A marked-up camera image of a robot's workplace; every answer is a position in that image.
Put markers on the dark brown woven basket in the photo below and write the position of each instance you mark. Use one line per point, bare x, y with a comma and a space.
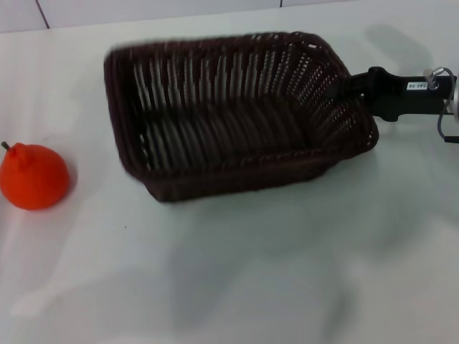
229, 118

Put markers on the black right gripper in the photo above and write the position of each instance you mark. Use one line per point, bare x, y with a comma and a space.
405, 93

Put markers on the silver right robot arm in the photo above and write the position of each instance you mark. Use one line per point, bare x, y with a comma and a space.
456, 96

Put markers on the orange pear with stem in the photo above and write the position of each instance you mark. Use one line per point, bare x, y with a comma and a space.
34, 179

